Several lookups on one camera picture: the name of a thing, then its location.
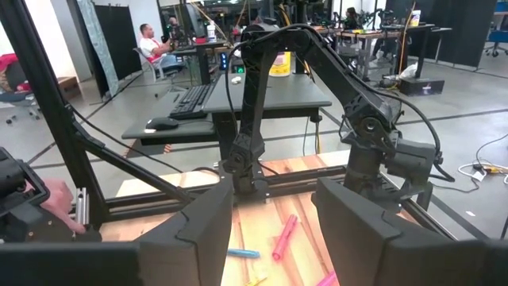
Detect person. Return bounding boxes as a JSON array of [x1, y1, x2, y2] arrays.
[[138, 22, 178, 68], [343, 6, 360, 31]]

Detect grey desk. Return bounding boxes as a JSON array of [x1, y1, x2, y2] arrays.
[[121, 72, 333, 146]]

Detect yellow marker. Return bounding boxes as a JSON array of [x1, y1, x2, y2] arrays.
[[244, 273, 269, 286]]

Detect teal marker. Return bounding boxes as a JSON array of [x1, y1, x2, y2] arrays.
[[227, 248, 262, 260]]

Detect white cable bundle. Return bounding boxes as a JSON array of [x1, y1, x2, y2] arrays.
[[458, 158, 508, 186]]

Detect black aluminium rig frame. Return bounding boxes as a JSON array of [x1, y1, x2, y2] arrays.
[[0, 0, 491, 242]]

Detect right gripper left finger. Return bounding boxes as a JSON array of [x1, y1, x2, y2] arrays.
[[0, 179, 235, 286]]

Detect office chair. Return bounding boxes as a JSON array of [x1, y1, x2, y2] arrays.
[[133, 47, 187, 92]]

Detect pink marker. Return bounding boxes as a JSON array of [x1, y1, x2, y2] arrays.
[[315, 271, 338, 286], [271, 214, 298, 262]]

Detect white bottle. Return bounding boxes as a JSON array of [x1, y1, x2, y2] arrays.
[[206, 19, 218, 44]]

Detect black keyboard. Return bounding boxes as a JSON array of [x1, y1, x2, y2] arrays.
[[169, 82, 216, 121]]

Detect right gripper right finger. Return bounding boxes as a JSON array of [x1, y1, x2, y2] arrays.
[[315, 177, 508, 286]]

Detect person's hand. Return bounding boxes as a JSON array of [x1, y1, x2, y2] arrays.
[[25, 177, 87, 235]]

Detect black computer mouse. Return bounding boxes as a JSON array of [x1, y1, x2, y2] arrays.
[[144, 117, 180, 132]]

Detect yellow disinfectant wipes canister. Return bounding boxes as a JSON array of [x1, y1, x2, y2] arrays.
[[268, 51, 293, 78]]

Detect black floor box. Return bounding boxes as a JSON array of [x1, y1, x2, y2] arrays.
[[398, 77, 445, 97]]

